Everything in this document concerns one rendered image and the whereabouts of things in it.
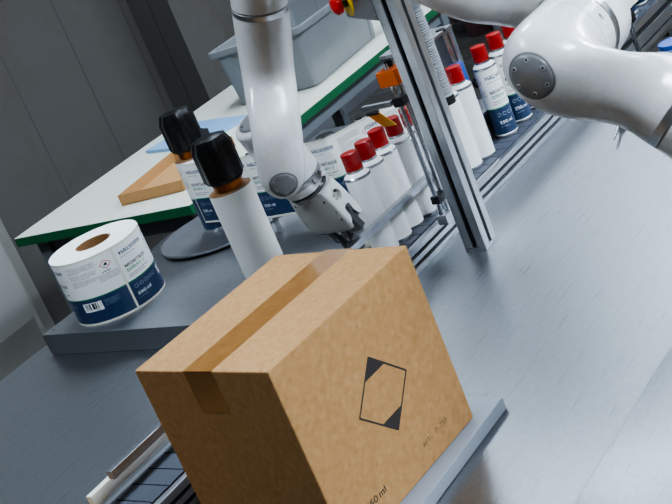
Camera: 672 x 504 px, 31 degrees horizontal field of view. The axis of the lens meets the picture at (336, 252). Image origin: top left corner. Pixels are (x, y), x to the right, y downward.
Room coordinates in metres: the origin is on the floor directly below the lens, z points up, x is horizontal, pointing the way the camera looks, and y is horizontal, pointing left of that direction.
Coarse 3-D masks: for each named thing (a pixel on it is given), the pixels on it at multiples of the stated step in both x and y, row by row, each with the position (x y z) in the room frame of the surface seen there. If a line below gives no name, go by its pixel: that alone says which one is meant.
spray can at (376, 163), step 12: (360, 144) 2.18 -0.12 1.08; (372, 144) 2.19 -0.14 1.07; (360, 156) 2.19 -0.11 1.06; (372, 156) 2.18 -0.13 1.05; (372, 168) 2.17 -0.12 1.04; (384, 168) 2.18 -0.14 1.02; (384, 180) 2.17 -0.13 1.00; (384, 192) 2.17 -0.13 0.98; (396, 192) 2.19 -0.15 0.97; (384, 204) 2.17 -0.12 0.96; (396, 216) 2.17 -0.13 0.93; (396, 228) 2.17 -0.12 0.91; (408, 228) 2.18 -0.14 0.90
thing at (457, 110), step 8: (448, 80) 2.42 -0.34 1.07; (456, 96) 2.41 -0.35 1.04; (456, 104) 2.41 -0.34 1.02; (456, 112) 2.40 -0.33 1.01; (464, 112) 2.42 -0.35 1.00; (456, 120) 2.40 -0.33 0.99; (464, 120) 2.41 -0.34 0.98; (464, 128) 2.41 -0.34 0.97; (464, 136) 2.40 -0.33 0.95; (472, 136) 2.41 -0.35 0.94; (464, 144) 2.40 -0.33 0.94; (472, 144) 2.41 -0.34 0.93; (472, 152) 2.40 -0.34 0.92; (472, 160) 2.40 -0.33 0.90; (480, 160) 2.41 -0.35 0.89; (472, 168) 2.40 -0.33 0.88
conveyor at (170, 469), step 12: (528, 120) 2.58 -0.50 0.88; (504, 144) 2.49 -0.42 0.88; (492, 156) 2.44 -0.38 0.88; (480, 168) 2.40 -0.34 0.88; (432, 216) 2.24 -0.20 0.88; (420, 228) 2.20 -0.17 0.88; (408, 240) 2.16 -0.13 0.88; (168, 456) 1.69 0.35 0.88; (156, 468) 1.67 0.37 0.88; (168, 468) 1.65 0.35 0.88; (180, 468) 1.64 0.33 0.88; (144, 480) 1.65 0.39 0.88; (156, 480) 1.63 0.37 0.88; (168, 480) 1.61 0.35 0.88; (132, 492) 1.62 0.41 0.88; (144, 492) 1.61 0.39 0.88; (156, 492) 1.59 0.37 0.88
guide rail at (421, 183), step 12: (420, 180) 2.22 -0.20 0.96; (408, 192) 2.18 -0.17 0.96; (396, 204) 2.14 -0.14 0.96; (384, 216) 2.11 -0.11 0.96; (372, 228) 2.08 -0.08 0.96; (360, 240) 2.04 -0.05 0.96; (156, 432) 1.61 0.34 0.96; (144, 444) 1.59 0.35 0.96; (132, 456) 1.57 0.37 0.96; (120, 468) 1.55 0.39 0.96
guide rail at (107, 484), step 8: (368, 240) 2.17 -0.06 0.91; (160, 440) 1.70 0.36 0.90; (152, 448) 1.69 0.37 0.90; (144, 456) 1.67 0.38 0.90; (136, 464) 1.66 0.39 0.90; (128, 472) 1.65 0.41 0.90; (104, 480) 1.62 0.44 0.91; (112, 480) 1.62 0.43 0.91; (120, 480) 1.63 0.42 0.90; (96, 488) 1.61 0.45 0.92; (104, 488) 1.61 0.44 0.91; (112, 488) 1.62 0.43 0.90; (88, 496) 1.59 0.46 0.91; (96, 496) 1.60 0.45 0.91; (104, 496) 1.60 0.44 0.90
